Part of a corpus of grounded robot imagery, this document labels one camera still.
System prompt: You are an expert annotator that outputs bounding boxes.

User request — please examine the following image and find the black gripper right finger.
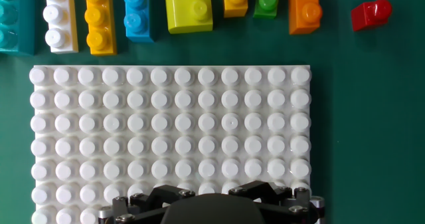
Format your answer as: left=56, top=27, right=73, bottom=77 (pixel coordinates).
left=228, top=179, right=325, bottom=224

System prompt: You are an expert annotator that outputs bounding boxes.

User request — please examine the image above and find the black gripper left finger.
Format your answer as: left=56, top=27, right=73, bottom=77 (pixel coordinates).
left=98, top=183, right=197, bottom=224

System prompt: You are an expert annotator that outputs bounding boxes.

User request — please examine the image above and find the orange curved block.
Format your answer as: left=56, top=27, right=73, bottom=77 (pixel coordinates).
left=288, top=0, right=323, bottom=35

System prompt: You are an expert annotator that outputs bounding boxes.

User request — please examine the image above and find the green two-stud block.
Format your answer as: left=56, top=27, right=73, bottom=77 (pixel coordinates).
left=253, top=0, right=280, bottom=20

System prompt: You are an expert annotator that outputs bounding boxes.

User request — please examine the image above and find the red single-stud block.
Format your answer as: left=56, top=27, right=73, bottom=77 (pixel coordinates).
left=351, top=0, right=393, bottom=32

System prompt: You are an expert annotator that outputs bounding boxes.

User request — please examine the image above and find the white studded baseplate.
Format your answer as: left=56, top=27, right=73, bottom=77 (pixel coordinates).
left=29, top=64, right=312, bottom=224

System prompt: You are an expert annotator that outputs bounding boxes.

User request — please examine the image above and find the green table mat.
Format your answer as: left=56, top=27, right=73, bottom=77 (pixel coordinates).
left=0, top=0, right=425, bottom=224

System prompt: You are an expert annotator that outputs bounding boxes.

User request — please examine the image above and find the light blue three-stud block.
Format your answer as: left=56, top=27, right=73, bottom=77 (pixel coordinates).
left=123, top=0, right=155, bottom=44

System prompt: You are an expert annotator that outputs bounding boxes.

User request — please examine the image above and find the lime yellow large block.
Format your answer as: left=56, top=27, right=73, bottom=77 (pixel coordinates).
left=163, top=0, right=214, bottom=35

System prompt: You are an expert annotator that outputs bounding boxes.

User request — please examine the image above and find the yellow four-stud block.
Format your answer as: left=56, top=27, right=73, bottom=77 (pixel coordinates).
left=82, top=0, right=118, bottom=56

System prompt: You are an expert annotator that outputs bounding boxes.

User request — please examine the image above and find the white four-stud block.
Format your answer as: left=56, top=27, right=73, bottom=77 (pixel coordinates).
left=40, top=0, right=80, bottom=55

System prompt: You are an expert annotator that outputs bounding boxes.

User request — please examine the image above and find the teal four-stud block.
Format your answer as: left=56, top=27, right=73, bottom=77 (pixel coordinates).
left=0, top=0, right=36, bottom=56

